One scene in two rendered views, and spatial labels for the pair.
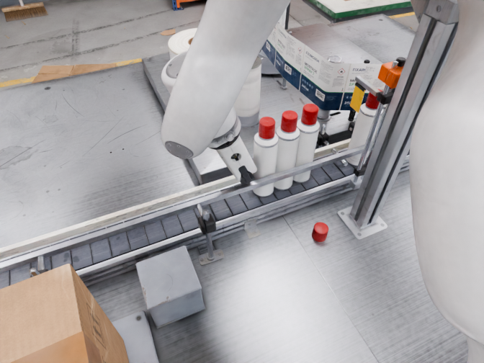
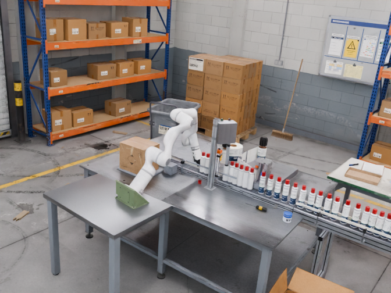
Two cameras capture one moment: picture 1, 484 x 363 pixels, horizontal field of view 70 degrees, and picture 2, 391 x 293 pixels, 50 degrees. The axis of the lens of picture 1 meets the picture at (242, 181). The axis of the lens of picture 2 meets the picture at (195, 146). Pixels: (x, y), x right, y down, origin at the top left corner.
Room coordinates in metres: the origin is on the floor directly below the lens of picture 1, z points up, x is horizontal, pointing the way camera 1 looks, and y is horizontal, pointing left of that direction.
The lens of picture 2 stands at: (-1.48, -3.14, 2.57)
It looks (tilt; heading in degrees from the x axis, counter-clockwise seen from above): 21 degrees down; 58
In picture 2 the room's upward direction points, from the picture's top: 5 degrees clockwise
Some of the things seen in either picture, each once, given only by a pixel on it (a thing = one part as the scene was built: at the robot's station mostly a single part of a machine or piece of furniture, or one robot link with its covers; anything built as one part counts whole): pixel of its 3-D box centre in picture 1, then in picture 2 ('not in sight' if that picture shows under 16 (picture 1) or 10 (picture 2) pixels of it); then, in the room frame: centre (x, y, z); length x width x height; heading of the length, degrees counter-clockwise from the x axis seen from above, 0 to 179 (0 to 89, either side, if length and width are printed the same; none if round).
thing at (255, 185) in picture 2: not in sight; (260, 174); (0.88, -0.54, 1.01); 0.14 x 0.13 x 0.26; 114
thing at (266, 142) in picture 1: (264, 158); (202, 161); (0.56, -0.05, 0.98); 0.05 x 0.05 x 0.20
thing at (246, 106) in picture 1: (245, 72); (225, 152); (0.85, -0.01, 1.03); 0.09 x 0.09 x 0.30
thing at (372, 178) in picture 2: not in sight; (362, 175); (2.20, -0.66, 0.82); 0.34 x 0.24 x 0.03; 117
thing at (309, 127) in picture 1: (304, 145); not in sight; (0.61, -0.14, 0.98); 0.05 x 0.05 x 0.20
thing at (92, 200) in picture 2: not in sight; (118, 196); (-0.31, -0.10, 0.81); 0.90 x 0.90 x 0.04; 21
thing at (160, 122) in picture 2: not in sight; (173, 126); (1.51, 2.31, 0.48); 0.89 x 0.63 x 0.96; 40
